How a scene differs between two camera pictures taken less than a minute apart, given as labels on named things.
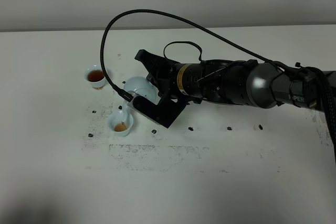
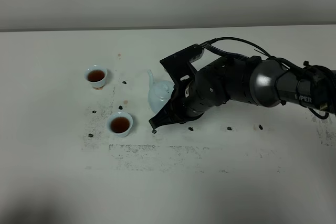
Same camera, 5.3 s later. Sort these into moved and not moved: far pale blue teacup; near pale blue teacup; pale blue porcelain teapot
Moved: pale blue porcelain teapot
Not moved: near pale blue teacup; far pale blue teacup
